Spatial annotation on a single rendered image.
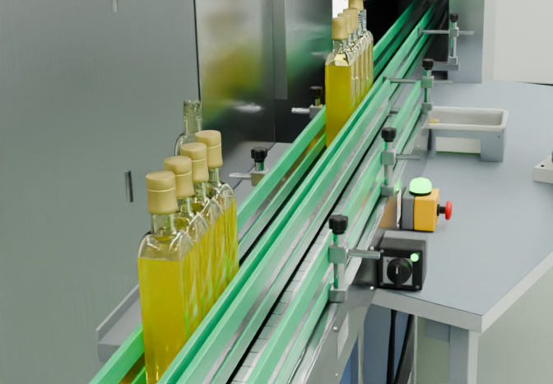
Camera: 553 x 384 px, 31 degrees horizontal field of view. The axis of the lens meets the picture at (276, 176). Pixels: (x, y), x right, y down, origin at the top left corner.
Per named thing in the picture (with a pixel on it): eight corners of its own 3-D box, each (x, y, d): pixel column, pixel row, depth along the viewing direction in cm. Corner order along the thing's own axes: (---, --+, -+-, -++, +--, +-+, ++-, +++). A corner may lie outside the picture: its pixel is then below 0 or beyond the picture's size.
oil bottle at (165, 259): (162, 373, 129) (146, 165, 119) (203, 378, 127) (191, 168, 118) (146, 395, 123) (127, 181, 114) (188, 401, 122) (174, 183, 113)
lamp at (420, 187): (411, 188, 209) (411, 174, 208) (432, 189, 207) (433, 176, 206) (407, 196, 204) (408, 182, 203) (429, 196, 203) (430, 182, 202)
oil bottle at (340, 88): (331, 141, 223) (330, 46, 216) (355, 142, 222) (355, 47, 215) (325, 148, 218) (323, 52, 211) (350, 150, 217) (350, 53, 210)
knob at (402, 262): (387, 279, 179) (383, 287, 176) (387, 256, 177) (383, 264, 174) (411, 281, 178) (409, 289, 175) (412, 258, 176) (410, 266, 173)
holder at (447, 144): (401, 137, 269) (401, 109, 267) (506, 142, 262) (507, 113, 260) (392, 156, 253) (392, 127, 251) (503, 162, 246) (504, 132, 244)
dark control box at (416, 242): (384, 271, 187) (384, 229, 185) (427, 275, 185) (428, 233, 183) (377, 290, 180) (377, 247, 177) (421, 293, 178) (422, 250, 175)
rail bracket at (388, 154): (383, 192, 192) (383, 125, 188) (421, 194, 190) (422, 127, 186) (379, 199, 188) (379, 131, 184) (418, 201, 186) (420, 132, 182)
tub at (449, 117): (421, 136, 268) (422, 105, 265) (507, 141, 262) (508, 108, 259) (412, 156, 252) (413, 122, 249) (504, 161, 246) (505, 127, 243)
